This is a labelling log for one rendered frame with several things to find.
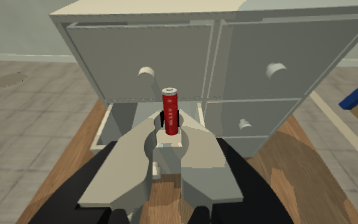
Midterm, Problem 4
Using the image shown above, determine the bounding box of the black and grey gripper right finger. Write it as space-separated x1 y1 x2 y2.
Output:
177 109 294 224

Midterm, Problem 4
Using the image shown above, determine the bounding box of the red battery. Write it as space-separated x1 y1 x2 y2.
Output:
162 88 178 135

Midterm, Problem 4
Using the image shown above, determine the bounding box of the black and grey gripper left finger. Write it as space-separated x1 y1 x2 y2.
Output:
28 110 164 224

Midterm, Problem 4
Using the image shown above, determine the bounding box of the grey chest of drawers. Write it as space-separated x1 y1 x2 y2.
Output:
48 0 358 157

